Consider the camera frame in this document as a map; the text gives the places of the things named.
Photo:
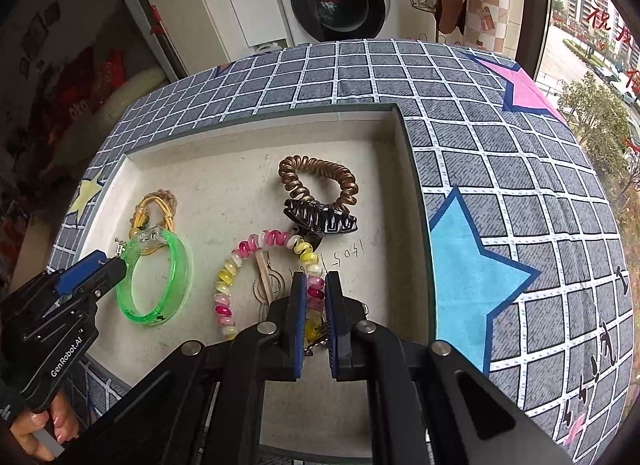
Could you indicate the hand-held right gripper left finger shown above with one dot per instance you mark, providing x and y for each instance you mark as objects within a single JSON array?
[{"x": 300, "y": 325}]

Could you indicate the green translucent bangle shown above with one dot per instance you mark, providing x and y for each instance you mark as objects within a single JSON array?
[{"x": 182, "y": 265}]

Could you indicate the white round container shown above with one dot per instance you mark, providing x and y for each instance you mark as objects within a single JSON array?
[{"x": 265, "y": 48}]

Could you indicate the red window decal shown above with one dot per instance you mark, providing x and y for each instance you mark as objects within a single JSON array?
[{"x": 607, "y": 25}]

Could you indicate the beige hair clip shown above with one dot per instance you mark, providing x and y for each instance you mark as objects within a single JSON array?
[{"x": 263, "y": 270}]

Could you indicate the mop with red clips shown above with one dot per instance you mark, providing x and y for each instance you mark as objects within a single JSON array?
[{"x": 157, "y": 20}]

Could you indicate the dark window frame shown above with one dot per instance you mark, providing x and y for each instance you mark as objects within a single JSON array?
[{"x": 532, "y": 5}]

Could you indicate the red cushion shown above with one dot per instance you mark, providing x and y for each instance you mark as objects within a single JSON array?
[{"x": 75, "y": 90}]

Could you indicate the cream sofa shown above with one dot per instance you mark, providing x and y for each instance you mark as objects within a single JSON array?
[{"x": 130, "y": 90}]

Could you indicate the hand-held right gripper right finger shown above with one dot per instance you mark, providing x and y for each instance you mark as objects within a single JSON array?
[{"x": 332, "y": 325}]

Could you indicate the green tree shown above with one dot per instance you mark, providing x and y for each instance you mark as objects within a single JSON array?
[{"x": 595, "y": 115}]

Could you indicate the white shallow tray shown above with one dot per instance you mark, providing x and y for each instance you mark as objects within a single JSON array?
[{"x": 210, "y": 170}]

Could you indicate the blue checked star tablecloth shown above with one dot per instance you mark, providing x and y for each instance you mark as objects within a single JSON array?
[{"x": 525, "y": 185}]

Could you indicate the wall picture frames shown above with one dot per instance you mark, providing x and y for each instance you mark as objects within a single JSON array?
[{"x": 40, "y": 30}]

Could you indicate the brown slipper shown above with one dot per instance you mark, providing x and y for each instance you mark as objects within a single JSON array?
[
  {"x": 447, "y": 10},
  {"x": 465, "y": 15}
]

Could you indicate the person's left hand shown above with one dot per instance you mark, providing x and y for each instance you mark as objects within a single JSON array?
[{"x": 30, "y": 432}]

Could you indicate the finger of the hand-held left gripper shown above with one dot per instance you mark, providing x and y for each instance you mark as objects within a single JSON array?
[
  {"x": 107, "y": 272},
  {"x": 75, "y": 269}
]

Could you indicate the black hair claw clip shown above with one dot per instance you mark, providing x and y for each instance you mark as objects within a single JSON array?
[{"x": 320, "y": 217}]

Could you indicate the checked wall sticker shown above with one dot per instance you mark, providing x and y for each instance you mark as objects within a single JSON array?
[{"x": 490, "y": 0}]

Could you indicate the white tall cabinet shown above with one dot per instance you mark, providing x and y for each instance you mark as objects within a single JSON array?
[{"x": 225, "y": 5}]

